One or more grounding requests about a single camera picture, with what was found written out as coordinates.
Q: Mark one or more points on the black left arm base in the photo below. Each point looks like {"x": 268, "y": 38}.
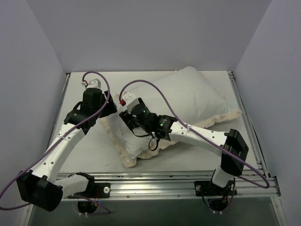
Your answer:
{"x": 92, "y": 195}

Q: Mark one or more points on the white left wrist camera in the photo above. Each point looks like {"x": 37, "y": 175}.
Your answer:
{"x": 93, "y": 84}

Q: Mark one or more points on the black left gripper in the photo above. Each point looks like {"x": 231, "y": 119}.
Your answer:
{"x": 110, "y": 106}

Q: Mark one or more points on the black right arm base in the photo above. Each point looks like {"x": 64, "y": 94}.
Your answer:
{"x": 215, "y": 198}

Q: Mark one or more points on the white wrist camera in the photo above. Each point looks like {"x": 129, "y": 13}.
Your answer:
{"x": 129, "y": 100}
{"x": 93, "y": 84}

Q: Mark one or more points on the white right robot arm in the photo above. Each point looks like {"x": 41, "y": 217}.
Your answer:
{"x": 229, "y": 146}

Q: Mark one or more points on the grey and cream pillowcase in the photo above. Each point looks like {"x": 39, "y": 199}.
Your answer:
{"x": 185, "y": 93}

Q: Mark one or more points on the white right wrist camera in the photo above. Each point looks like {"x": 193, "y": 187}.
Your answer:
{"x": 129, "y": 100}

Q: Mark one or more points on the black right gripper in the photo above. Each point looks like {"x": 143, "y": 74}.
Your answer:
{"x": 125, "y": 117}

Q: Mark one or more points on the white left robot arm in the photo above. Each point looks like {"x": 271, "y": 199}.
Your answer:
{"x": 39, "y": 185}

